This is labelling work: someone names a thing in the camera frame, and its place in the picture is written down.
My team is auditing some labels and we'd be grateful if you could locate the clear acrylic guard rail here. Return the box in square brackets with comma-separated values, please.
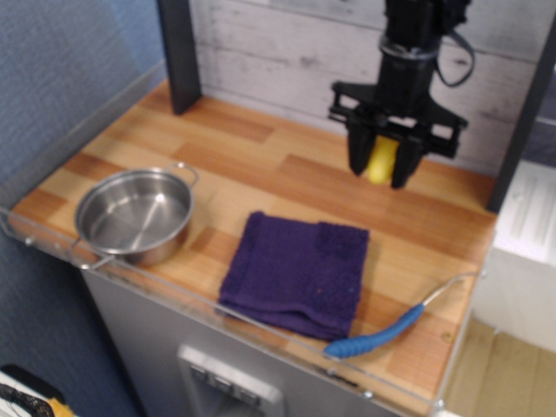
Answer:
[2, 199, 495, 416]

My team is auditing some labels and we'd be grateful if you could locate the silver dispenser button panel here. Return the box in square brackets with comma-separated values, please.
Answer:
[177, 344, 286, 416]

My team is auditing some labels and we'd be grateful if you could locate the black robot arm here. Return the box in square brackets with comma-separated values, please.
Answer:
[329, 1, 474, 189]

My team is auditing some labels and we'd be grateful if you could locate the yellow toy corn cob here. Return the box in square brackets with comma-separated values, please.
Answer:
[367, 136, 400, 184]

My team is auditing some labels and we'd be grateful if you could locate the dark right frame post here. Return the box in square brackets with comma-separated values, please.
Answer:
[486, 0, 556, 214]

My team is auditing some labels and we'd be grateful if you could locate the small steel pot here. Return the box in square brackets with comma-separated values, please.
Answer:
[67, 162, 199, 270]

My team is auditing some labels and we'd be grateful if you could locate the blue handled spoon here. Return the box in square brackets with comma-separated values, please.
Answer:
[323, 272, 477, 359]

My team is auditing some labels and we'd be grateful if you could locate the black braided cable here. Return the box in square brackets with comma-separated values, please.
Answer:
[0, 381, 56, 417]

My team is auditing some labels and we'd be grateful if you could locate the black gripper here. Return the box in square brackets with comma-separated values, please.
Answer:
[329, 43, 467, 189]

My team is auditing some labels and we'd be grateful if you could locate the purple folded towel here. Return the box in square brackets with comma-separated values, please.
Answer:
[218, 212, 370, 341]

